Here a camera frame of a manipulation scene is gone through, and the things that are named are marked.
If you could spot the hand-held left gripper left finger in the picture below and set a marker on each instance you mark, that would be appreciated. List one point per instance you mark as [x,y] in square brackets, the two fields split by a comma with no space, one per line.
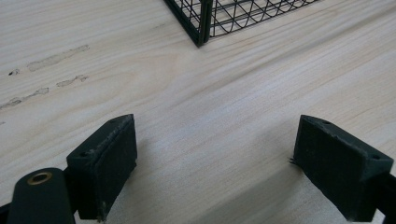
[102,168]

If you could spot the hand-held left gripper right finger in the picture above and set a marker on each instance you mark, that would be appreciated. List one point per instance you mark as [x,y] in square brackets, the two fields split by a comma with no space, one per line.
[336,174]

